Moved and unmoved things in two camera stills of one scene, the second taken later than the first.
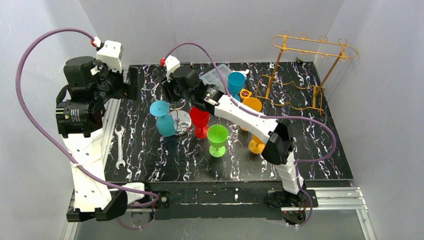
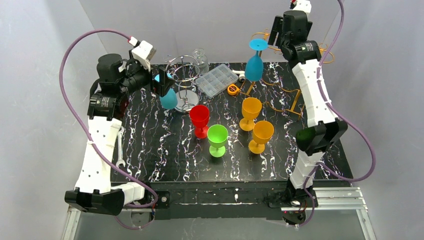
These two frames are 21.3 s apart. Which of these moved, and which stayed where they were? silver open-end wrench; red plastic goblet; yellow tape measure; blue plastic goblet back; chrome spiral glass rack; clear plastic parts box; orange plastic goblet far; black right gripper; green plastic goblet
Moved: blue plastic goblet back; yellow tape measure; chrome spiral glass rack; black right gripper
Stayed: clear plastic parts box; red plastic goblet; green plastic goblet; orange plastic goblet far; silver open-end wrench
